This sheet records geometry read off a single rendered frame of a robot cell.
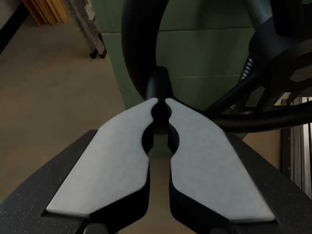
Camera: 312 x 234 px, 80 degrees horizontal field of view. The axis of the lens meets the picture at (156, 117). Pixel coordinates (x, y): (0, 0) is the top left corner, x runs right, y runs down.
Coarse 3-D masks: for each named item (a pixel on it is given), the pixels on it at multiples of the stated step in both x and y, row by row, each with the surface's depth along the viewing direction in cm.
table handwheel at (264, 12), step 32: (128, 0) 12; (160, 0) 11; (256, 0) 19; (288, 0) 12; (128, 32) 13; (256, 32) 16; (288, 32) 14; (128, 64) 16; (256, 64) 16; (288, 64) 14; (224, 96) 22; (224, 128) 26; (256, 128) 26
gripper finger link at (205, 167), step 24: (168, 120) 11; (192, 120) 9; (168, 144) 10; (192, 144) 8; (216, 144) 8; (192, 168) 6; (216, 168) 6; (240, 168) 6; (192, 192) 6; (216, 192) 6; (240, 192) 6; (192, 216) 6; (216, 216) 5; (240, 216) 5; (264, 216) 5
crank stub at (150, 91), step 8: (152, 72) 16; (160, 72) 15; (168, 72) 16; (152, 80) 15; (160, 80) 15; (168, 80) 15; (152, 88) 14; (160, 88) 14; (168, 88) 14; (152, 96) 14; (160, 96) 14; (168, 96) 14; (160, 128) 13
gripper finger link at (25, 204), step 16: (80, 144) 8; (64, 160) 7; (32, 176) 6; (48, 176) 6; (64, 176) 6; (16, 192) 6; (32, 192) 6; (48, 192) 6; (0, 208) 5; (16, 208) 5; (32, 208) 5; (0, 224) 5; (16, 224) 5; (32, 224) 5; (48, 224) 5; (64, 224) 5; (80, 224) 5
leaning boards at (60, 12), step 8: (24, 0) 138; (32, 0) 141; (40, 0) 138; (48, 0) 142; (56, 0) 143; (32, 8) 146; (40, 8) 146; (48, 8) 146; (56, 8) 145; (64, 8) 159; (32, 16) 148; (40, 16) 154; (48, 16) 147; (56, 16) 153; (64, 16) 153; (40, 24) 154
